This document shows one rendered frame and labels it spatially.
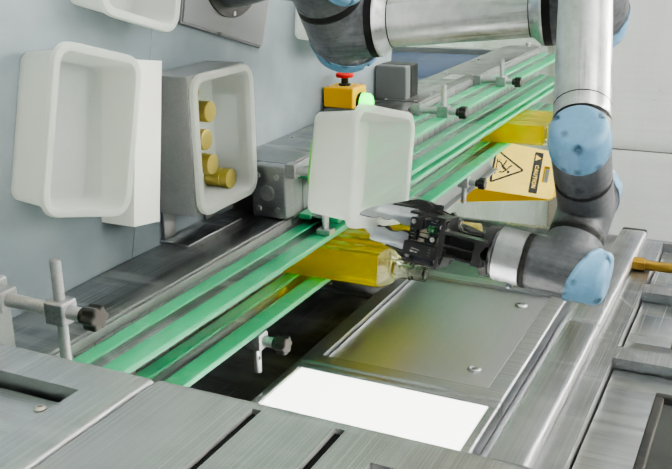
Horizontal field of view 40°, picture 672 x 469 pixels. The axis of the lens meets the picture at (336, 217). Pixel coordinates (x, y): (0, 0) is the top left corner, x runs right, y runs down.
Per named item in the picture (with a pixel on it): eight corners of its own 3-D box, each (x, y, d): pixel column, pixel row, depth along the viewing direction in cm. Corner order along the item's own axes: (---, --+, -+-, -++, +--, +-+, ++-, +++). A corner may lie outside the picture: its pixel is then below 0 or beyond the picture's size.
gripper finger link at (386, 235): (346, 219, 131) (405, 233, 127) (363, 217, 136) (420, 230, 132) (342, 240, 131) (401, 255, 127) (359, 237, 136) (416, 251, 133)
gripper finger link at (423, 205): (395, 193, 132) (452, 207, 128) (399, 192, 133) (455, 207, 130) (388, 224, 133) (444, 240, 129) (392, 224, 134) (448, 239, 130)
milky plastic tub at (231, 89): (156, 213, 146) (202, 219, 143) (145, 73, 140) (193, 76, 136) (216, 186, 161) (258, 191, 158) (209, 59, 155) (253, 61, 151)
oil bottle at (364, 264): (279, 272, 160) (392, 290, 151) (278, 242, 158) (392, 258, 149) (294, 262, 165) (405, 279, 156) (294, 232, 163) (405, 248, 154)
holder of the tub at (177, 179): (157, 243, 148) (197, 249, 145) (144, 74, 140) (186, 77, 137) (215, 214, 163) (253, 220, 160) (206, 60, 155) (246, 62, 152)
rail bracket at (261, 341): (208, 367, 143) (283, 384, 137) (205, 327, 141) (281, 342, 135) (222, 357, 146) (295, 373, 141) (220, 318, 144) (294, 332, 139)
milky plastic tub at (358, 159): (302, 98, 127) (359, 102, 123) (366, 110, 147) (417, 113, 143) (292, 223, 128) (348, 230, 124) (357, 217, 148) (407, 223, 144)
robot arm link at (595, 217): (625, 150, 120) (601, 218, 115) (627, 197, 129) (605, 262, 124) (566, 139, 123) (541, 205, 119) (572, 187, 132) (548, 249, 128)
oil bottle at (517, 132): (476, 141, 256) (578, 149, 245) (477, 121, 255) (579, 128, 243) (482, 137, 261) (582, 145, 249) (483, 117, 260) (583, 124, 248)
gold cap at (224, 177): (202, 171, 154) (224, 173, 152) (213, 162, 157) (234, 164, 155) (205, 189, 156) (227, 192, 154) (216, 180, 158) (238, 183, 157)
